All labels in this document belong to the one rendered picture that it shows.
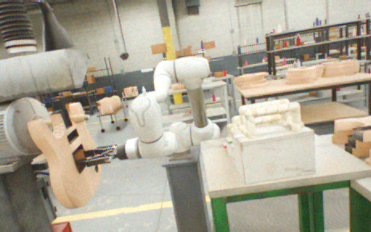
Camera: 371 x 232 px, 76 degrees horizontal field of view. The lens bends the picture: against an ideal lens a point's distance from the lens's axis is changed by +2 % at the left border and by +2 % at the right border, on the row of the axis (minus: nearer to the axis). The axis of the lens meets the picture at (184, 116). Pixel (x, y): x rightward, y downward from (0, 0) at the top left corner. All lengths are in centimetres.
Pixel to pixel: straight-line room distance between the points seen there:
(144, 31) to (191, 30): 225
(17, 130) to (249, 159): 92
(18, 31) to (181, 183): 138
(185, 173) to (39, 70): 122
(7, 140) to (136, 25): 1143
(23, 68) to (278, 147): 96
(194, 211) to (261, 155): 116
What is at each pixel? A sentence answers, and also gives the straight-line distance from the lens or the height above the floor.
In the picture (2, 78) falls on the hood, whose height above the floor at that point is 146.
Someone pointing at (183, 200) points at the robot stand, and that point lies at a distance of 195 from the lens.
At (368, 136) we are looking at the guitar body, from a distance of 120.
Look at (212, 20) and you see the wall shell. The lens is 1223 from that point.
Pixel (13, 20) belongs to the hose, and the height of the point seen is 166.
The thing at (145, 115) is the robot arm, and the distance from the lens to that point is 84.
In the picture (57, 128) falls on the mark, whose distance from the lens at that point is 106.
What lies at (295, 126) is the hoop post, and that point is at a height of 112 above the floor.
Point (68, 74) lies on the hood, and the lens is 96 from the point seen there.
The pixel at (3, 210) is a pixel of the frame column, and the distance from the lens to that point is 138.
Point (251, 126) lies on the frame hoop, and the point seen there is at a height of 115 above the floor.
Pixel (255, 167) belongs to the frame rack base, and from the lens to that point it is 94.
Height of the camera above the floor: 142
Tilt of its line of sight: 13 degrees down
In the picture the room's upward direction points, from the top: 9 degrees counter-clockwise
